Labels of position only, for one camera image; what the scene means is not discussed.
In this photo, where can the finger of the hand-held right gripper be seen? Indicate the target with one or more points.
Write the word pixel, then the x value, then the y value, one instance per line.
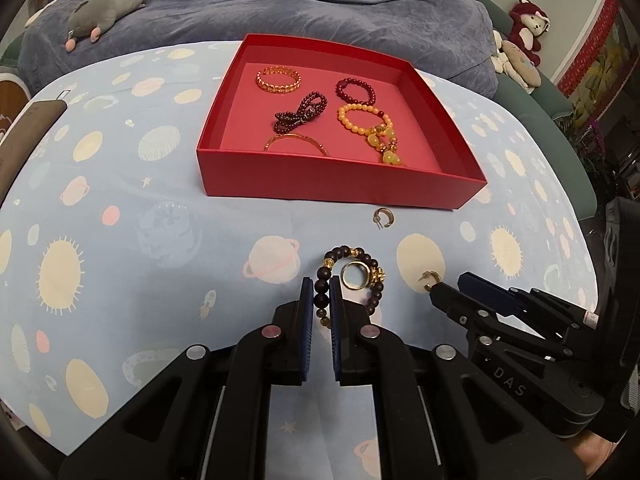
pixel 487 287
pixel 455 305

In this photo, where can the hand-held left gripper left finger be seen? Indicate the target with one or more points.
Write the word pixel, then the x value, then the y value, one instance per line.
pixel 306 330

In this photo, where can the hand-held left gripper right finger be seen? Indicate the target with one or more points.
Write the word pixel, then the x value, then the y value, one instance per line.
pixel 336 330

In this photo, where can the gold hoop earring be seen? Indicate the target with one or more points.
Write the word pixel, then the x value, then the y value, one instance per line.
pixel 434 276
pixel 389 215

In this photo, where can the red cardboard box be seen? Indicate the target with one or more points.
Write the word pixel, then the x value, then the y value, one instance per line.
pixel 325 180

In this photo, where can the thin gold bangle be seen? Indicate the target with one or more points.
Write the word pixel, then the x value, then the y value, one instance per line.
pixel 300 136

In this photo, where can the green sofa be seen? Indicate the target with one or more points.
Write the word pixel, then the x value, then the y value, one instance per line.
pixel 560 150

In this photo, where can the planet print bedsheet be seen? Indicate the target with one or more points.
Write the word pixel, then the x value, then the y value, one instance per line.
pixel 150 260

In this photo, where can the green plant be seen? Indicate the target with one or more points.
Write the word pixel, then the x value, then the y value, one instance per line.
pixel 595 140

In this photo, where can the beige plush toy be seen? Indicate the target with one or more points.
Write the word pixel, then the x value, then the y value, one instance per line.
pixel 520 65

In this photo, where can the red monkey plush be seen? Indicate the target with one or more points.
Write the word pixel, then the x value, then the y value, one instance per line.
pixel 522 35

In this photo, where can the blue velvet blanket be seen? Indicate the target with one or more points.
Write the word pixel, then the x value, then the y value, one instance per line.
pixel 300 5

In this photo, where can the round wood-faced appliance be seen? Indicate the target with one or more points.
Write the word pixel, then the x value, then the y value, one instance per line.
pixel 10 102

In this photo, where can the grey plush mouse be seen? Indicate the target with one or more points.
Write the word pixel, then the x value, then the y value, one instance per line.
pixel 100 10

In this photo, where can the red-bordered wall poster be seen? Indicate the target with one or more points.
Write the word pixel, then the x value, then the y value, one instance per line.
pixel 600 50

